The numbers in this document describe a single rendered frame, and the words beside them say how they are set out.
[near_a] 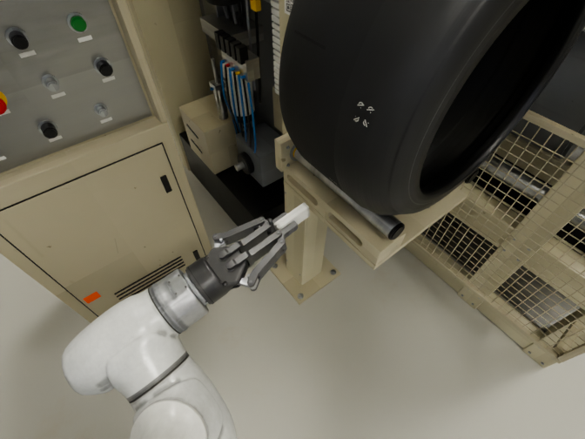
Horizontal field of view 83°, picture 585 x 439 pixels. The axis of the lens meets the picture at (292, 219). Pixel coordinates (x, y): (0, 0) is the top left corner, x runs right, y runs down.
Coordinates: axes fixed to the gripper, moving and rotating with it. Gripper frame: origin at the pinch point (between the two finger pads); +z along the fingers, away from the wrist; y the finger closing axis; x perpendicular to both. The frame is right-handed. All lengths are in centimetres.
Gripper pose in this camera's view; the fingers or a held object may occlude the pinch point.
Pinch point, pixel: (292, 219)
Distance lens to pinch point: 60.0
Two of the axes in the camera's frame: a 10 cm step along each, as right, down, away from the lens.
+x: 1.1, 5.5, 8.3
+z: 7.8, -5.6, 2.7
